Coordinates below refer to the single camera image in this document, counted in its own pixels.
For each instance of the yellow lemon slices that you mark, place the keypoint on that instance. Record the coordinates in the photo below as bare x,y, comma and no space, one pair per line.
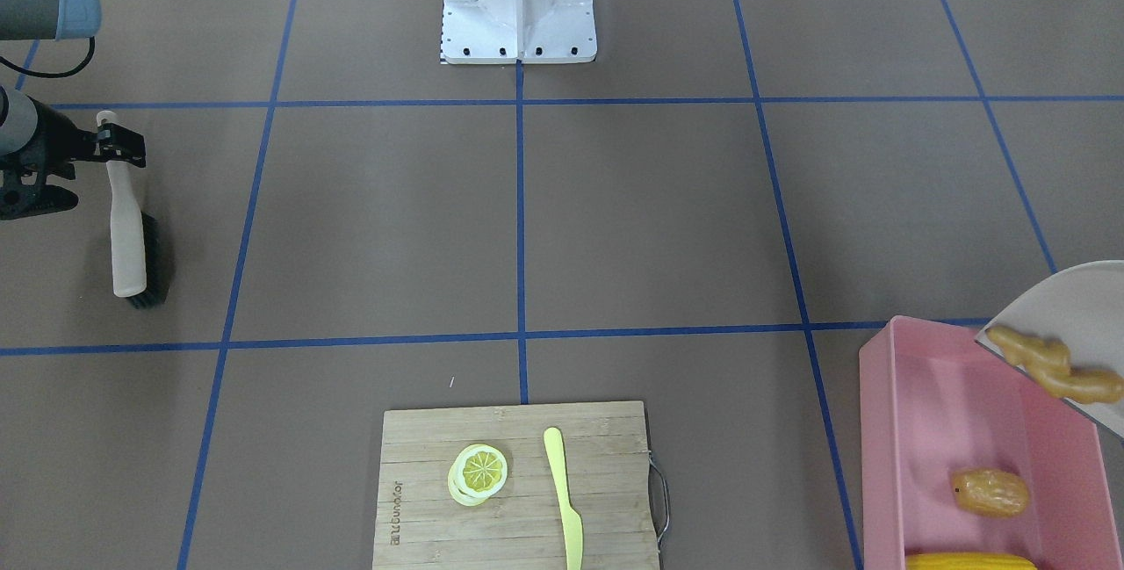
478,473

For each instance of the bamboo cutting board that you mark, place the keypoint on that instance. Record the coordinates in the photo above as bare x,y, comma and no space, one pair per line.
607,456

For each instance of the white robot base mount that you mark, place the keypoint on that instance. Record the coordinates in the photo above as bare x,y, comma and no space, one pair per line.
504,32

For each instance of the brown toy potato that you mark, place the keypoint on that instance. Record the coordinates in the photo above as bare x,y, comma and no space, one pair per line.
990,492

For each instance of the grey robot arm holding brush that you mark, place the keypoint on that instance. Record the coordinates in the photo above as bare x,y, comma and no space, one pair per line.
56,20

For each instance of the tan toy ginger root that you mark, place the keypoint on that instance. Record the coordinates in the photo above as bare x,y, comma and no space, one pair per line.
1048,363

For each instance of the pink plastic bin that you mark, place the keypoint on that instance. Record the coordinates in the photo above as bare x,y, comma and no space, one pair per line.
934,402

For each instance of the black gripper at brush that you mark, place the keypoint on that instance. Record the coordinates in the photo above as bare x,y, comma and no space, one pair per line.
55,136

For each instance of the beige hand brush black bristles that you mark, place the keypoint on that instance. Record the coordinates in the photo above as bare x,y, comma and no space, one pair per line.
135,243

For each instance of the yellow plastic knife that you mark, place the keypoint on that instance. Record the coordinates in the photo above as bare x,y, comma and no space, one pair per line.
572,526

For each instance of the beige plastic dustpan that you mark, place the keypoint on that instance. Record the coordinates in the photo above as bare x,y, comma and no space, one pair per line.
1083,308

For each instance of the yellow toy corn cob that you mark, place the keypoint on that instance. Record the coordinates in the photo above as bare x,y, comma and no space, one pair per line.
967,561

